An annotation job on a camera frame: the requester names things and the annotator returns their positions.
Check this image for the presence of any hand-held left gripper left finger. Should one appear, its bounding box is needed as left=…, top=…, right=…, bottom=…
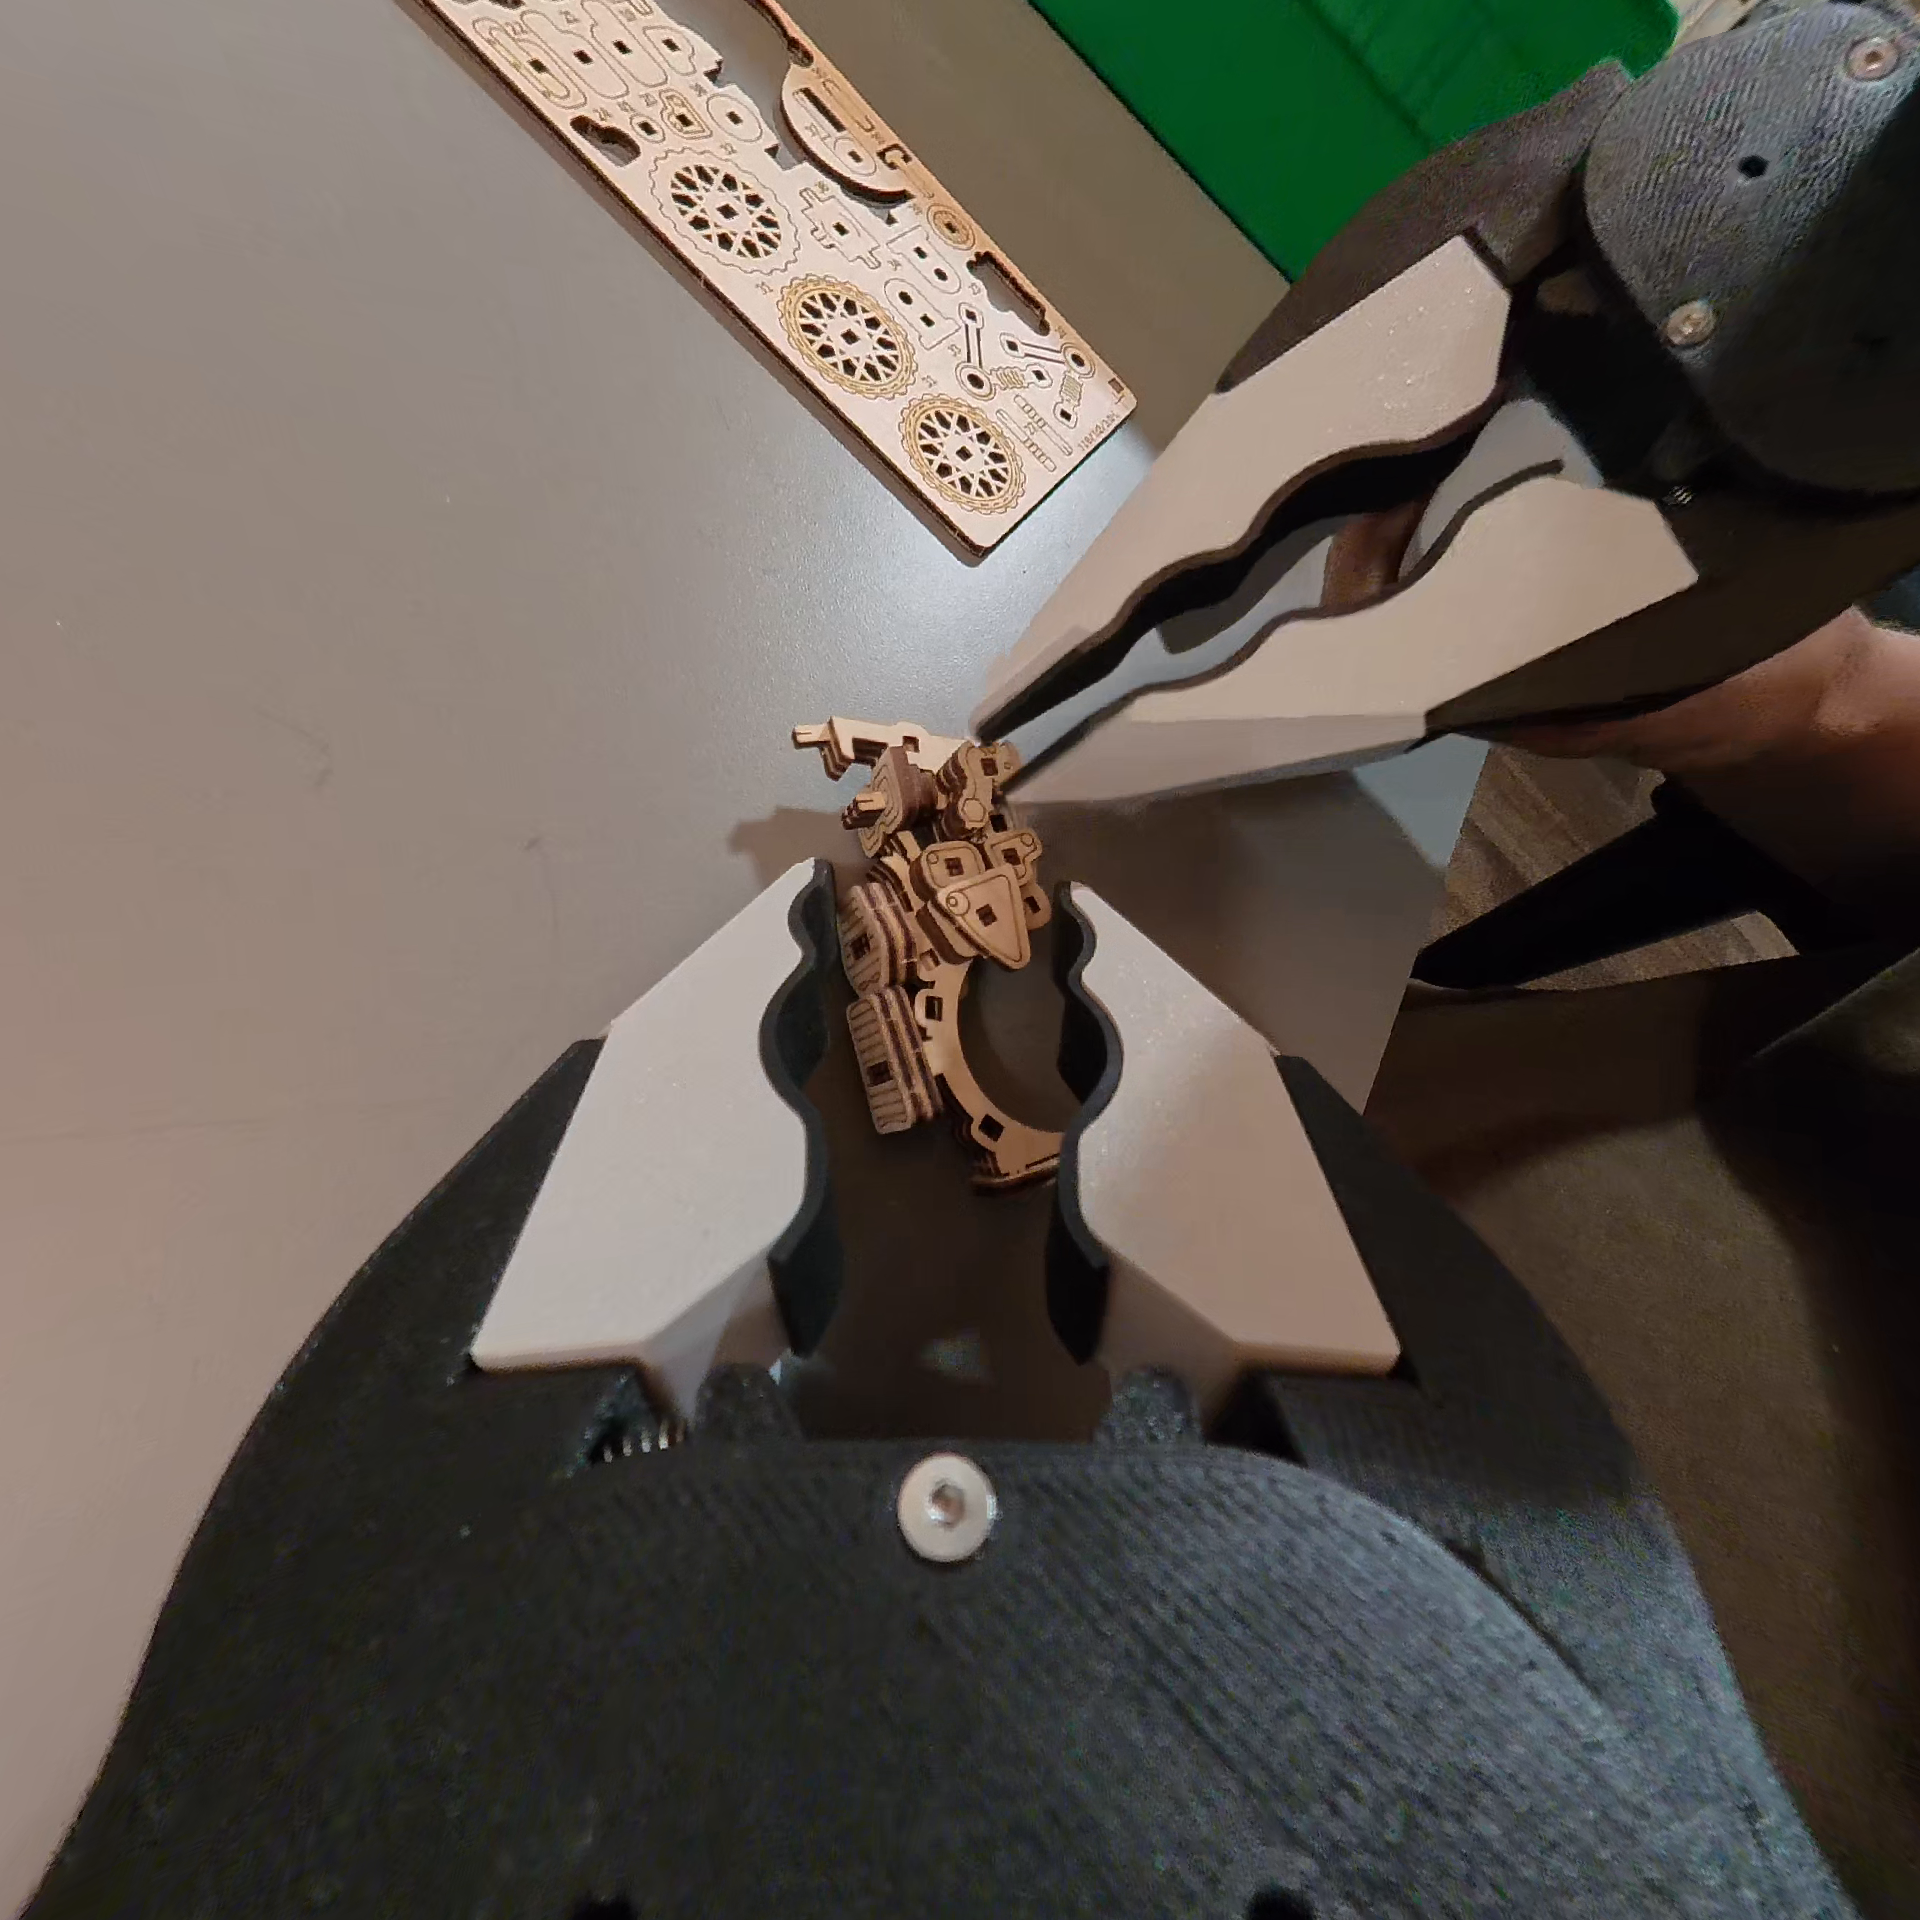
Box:
left=470, top=862, right=841, bottom=1419

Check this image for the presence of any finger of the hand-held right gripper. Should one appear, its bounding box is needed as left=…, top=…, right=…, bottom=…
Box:
left=977, top=237, right=1518, bottom=747
left=1014, top=478, right=1705, bottom=812

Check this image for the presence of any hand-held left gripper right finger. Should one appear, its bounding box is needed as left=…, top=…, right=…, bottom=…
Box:
left=1047, top=883, right=1409, bottom=1382

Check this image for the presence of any wooden model assembly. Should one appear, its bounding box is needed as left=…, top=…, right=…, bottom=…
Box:
left=792, top=712, right=1070, bottom=1194

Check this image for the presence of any grey desk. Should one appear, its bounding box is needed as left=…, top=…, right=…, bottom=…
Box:
left=0, top=0, right=1490, bottom=1920

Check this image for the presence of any person's right hand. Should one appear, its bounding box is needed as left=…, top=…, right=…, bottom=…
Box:
left=1320, top=502, right=1920, bottom=782

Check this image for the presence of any green plastic bin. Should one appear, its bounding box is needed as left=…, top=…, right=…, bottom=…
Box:
left=1027, top=0, right=1673, bottom=280

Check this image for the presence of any black chair base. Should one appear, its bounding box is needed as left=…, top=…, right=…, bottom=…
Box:
left=1410, top=773, right=1863, bottom=1000

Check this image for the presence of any wooden puzzle sheet with wheels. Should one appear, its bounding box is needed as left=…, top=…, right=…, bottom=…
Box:
left=412, top=0, right=1139, bottom=569

